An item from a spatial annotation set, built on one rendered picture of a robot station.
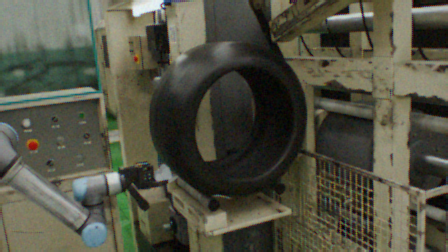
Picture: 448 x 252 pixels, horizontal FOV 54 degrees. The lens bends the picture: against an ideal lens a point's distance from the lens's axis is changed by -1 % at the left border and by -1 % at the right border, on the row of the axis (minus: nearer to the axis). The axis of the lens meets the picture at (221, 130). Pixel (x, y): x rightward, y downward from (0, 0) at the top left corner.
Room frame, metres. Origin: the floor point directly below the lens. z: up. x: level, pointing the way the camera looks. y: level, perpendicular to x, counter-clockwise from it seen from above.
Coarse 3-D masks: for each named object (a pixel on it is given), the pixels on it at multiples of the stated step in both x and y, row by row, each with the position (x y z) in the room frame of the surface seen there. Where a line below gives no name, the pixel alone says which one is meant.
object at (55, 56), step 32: (0, 0) 1.92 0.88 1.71; (32, 0) 1.97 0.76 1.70; (64, 0) 2.03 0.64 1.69; (0, 32) 1.91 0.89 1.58; (32, 32) 1.96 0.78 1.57; (64, 32) 2.02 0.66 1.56; (0, 64) 1.90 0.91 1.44; (32, 64) 1.96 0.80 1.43; (64, 64) 2.01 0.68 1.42; (96, 64) 2.06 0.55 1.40; (0, 96) 1.89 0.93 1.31; (32, 96) 1.95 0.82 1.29; (64, 96) 1.99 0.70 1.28
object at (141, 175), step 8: (120, 168) 1.46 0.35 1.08; (128, 168) 1.45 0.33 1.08; (136, 168) 1.46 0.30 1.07; (144, 168) 1.48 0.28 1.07; (152, 168) 1.47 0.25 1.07; (120, 176) 1.44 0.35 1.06; (128, 176) 1.46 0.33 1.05; (136, 176) 1.47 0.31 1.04; (144, 176) 1.47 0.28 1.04; (152, 176) 1.48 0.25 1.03; (128, 184) 1.45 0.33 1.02; (136, 184) 1.46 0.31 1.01; (144, 184) 1.46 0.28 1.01
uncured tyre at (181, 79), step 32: (192, 64) 1.50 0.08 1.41; (224, 64) 1.50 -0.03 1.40; (256, 64) 1.55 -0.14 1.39; (288, 64) 1.65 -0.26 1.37; (160, 96) 1.55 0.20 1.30; (192, 96) 1.45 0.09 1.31; (256, 96) 1.86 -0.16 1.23; (288, 96) 1.62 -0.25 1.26; (160, 128) 1.49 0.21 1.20; (192, 128) 1.44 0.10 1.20; (256, 128) 1.86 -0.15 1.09; (288, 128) 1.76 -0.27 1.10; (192, 160) 1.44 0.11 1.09; (224, 160) 1.79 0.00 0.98; (256, 160) 1.81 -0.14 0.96; (288, 160) 1.59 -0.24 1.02; (224, 192) 1.49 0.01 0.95; (256, 192) 1.56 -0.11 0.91
